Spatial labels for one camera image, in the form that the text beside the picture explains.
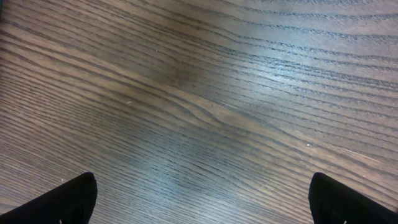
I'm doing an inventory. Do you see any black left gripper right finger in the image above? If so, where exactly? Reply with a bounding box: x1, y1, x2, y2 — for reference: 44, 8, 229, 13
308, 172, 397, 224

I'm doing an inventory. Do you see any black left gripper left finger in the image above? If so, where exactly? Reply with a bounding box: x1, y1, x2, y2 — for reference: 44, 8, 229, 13
1, 172, 98, 224

